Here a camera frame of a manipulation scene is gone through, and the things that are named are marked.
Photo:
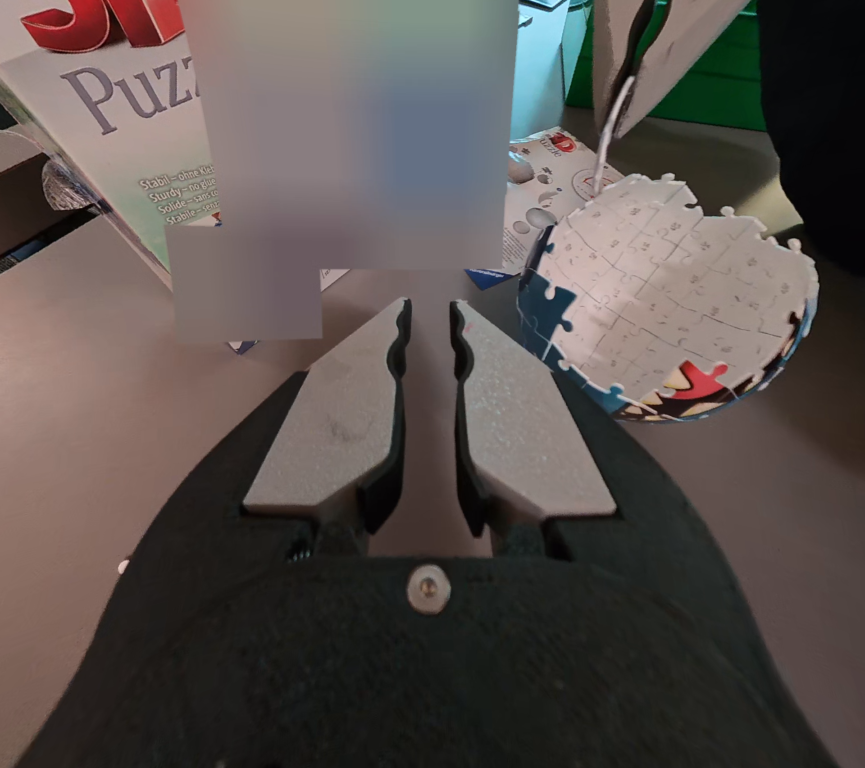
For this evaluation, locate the white paper leaflet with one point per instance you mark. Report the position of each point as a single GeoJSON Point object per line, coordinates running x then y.
{"type": "Point", "coordinates": [540, 187]}

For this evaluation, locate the colourful cardboard puzzle box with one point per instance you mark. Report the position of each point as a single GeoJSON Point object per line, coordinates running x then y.
{"type": "Point", "coordinates": [81, 72]}

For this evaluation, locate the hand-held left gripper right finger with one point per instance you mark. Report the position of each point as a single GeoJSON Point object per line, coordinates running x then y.
{"type": "Point", "coordinates": [527, 443]}

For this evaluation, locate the person's right forearm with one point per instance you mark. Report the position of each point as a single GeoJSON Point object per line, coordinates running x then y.
{"type": "Point", "coordinates": [824, 72]}

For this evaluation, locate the green plastic bin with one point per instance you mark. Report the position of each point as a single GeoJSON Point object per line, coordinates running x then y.
{"type": "Point", "coordinates": [716, 79]}

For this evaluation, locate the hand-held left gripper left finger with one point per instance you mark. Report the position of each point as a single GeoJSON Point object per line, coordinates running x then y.
{"type": "Point", "coordinates": [324, 443]}

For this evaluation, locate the partly built puzzle ball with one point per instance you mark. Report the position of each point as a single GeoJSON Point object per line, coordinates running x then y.
{"type": "Point", "coordinates": [676, 281]}

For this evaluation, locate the white puzzle piece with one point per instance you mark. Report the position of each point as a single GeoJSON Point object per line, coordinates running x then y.
{"type": "Point", "coordinates": [611, 119]}

